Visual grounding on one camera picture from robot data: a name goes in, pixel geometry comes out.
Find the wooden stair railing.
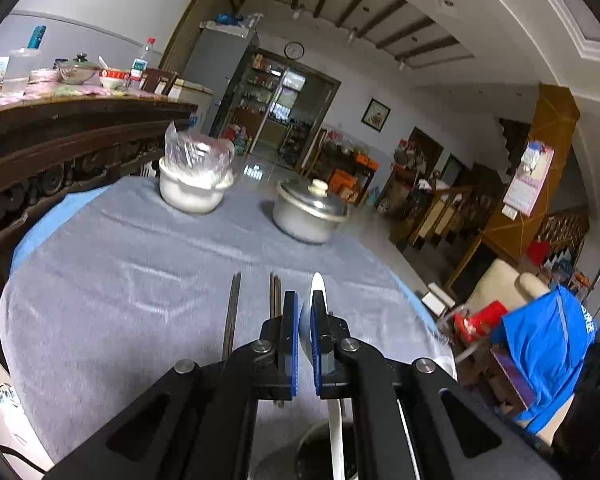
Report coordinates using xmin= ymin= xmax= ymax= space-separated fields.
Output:
xmin=395 ymin=160 xmax=486 ymax=251

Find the white cardboard box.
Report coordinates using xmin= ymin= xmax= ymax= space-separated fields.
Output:
xmin=172 ymin=77 xmax=215 ymax=111

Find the red plastic chair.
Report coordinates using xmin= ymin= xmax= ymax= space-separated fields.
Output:
xmin=452 ymin=301 xmax=508 ymax=346

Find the wall calendar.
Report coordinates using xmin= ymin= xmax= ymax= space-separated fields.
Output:
xmin=502 ymin=141 xmax=555 ymax=217

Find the red patterned bowl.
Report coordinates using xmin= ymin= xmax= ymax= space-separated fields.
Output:
xmin=98 ymin=67 xmax=131 ymax=91

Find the blue table cover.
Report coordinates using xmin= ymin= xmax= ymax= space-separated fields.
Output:
xmin=11 ymin=185 xmax=106 ymax=273

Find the wooden shelf table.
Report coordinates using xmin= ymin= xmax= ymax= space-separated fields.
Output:
xmin=310 ymin=130 xmax=381 ymax=206

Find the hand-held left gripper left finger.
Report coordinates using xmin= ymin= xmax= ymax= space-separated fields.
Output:
xmin=45 ymin=290 xmax=301 ymax=480

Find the clear plastic container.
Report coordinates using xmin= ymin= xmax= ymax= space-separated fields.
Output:
xmin=2 ymin=48 xmax=42 ymax=94

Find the framed wall picture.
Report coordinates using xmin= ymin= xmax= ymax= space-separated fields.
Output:
xmin=361 ymin=98 xmax=392 ymax=133

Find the floral bowl with lid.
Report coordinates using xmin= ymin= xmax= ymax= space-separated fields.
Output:
xmin=55 ymin=52 xmax=101 ymax=85

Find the cream armchair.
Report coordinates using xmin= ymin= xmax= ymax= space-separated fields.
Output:
xmin=462 ymin=259 xmax=551 ymax=316

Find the wooden chair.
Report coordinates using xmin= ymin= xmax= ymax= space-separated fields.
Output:
xmin=142 ymin=67 xmax=178 ymax=96

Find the blue cloth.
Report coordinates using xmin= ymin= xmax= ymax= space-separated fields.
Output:
xmin=500 ymin=285 xmax=600 ymax=433

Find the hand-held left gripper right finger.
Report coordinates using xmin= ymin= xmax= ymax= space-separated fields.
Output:
xmin=310 ymin=290 xmax=566 ymax=480

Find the white ceramic pot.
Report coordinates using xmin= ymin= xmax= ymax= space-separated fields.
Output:
xmin=159 ymin=157 xmax=236 ymax=216

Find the aluminium pot with lid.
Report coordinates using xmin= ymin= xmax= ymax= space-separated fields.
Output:
xmin=271 ymin=178 xmax=351 ymax=245

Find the white ceramic spoon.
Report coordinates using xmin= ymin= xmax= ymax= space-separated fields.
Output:
xmin=300 ymin=271 xmax=347 ymax=480

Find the carved wooden sideboard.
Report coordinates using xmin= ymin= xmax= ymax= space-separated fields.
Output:
xmin=0 ymin=87 xmax=201 ymax=371

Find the grey refrigerator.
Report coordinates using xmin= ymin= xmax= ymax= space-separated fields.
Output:
xmin=195 ymin=25 xmax=261 ymax=141

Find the grey tablecloth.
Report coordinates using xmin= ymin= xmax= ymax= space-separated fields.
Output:
xmin=0 ymin=172 xmax=456 ymax=466

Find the clear bottle with red cap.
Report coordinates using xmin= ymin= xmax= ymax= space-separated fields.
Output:
xmin=130 ymin=37 xmax=157 ymax=92

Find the dark metal utensil holder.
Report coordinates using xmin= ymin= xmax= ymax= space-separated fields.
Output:
xmin=252 ymin=420 xmax=361 ymax=480

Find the clear plastic bag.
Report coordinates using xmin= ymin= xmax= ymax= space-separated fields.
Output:
xmin=164 ymin=120 xmax=236 ymax=186

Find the pink floral table runner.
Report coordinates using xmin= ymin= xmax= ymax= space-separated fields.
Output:
xmin=0 ymin=82 xmax=131 ymax=111

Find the white step stool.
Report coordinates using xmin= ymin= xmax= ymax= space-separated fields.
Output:
xmin=422 ymin=282 xmax=456 ymax=311

